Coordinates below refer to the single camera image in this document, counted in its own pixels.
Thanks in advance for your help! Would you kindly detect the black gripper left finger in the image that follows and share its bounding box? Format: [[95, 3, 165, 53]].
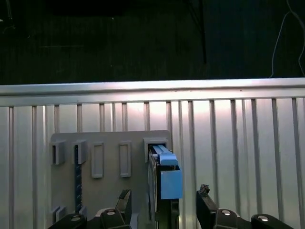
[[47, 189, 133, 229]]

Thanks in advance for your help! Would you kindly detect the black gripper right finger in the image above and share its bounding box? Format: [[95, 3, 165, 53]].
[[196, 183, 296, 229]]

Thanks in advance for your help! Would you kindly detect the hard disk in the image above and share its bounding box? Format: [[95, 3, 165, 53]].
[[147, 142, 184, 229]]

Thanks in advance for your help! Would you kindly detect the grey parts rack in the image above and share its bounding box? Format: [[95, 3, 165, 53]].
[[49, 130, 173, 229]]

